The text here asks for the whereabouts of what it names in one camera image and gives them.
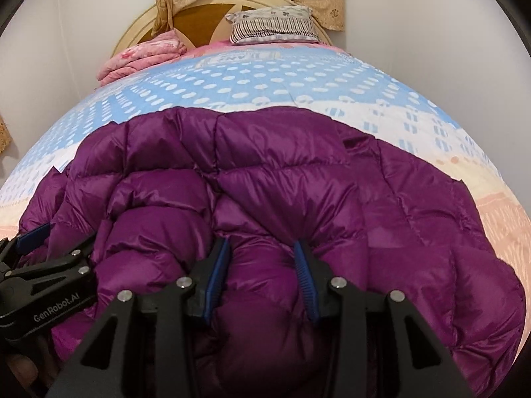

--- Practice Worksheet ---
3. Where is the person's left hand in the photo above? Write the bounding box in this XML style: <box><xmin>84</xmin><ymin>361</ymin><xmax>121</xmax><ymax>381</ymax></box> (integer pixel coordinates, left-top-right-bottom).
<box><xmin>8</xmin><ymin>352</ymin><xmax>44</xmax><ymax>384</ymax></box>

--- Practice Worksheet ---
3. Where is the wide cream gold curtain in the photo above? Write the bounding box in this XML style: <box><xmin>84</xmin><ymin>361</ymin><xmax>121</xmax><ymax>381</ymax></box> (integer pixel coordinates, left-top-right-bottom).
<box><xmin>0</xmin><ymin>114</ymin><xmax>11</xmax><ymax>154</ymax></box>

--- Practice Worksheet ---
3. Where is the striped pillow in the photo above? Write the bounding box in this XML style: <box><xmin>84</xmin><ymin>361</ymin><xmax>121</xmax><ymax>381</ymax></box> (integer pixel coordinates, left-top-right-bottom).
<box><xmin>225</xmin><ymin>5</ymin><xmax>321</xmax><ymax>45</ymax></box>

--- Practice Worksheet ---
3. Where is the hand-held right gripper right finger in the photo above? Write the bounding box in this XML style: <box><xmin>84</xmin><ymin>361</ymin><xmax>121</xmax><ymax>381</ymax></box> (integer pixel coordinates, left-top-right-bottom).
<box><xmin>293</xmin><ymin>238</ymin><xmax>476</xmax><ymax>398</ymax></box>

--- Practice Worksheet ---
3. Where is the cream wooden headboard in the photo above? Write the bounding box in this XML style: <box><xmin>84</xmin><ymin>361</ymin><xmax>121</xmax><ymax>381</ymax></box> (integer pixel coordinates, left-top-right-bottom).
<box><xmin>112</xmin><ymin>0</ymin><xmax>333</xmax><ymax>56</ymax></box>

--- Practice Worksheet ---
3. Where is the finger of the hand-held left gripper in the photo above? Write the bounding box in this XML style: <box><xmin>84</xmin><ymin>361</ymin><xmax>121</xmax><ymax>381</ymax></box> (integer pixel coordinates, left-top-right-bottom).
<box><xmin>0</xmin><ymin>222</ymin><xmax>52</xmax><ymax>268</ymax></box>
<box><xmin>0</xmin><ymin>232</ymin><xmax>97</xmax><ymax>283</ymax></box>

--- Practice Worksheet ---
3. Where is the bed with dotted sheet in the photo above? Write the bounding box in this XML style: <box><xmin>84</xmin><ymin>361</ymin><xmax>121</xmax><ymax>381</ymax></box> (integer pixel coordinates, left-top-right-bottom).
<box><xmin>0</xmin><ymin>41</ymin><xmax>531</xmax><ymax>357</ymax></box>

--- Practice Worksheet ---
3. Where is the pink folded blanket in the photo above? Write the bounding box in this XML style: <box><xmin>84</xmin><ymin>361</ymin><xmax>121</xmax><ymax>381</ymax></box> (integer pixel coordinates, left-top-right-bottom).
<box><xmin>96</xmin><ymin>30</ymin><xmax>188</xmax><ymax>88</ymax></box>

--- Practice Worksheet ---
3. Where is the narrow cream gold curtain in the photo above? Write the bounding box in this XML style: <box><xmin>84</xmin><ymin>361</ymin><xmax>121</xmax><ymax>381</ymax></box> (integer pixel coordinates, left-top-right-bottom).
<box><xmin>151</xmin><ymin>0</ymin><xmax>346</xmax><ymax>38</ymax></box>

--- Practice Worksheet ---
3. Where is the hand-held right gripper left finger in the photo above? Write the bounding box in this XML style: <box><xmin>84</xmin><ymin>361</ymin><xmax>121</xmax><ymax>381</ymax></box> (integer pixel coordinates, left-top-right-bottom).
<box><xmin>45</xmin><ymin>237</ymin><xmax>232</xmax><ymax>398</ymax></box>

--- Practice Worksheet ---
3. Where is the purple puffer jacket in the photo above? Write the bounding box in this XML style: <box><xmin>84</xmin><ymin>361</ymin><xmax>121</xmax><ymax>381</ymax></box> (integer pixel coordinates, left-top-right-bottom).
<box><xmin>17</xmin><ymin>105</ymin><xmax>527</xmax><ymax>398</ymax></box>

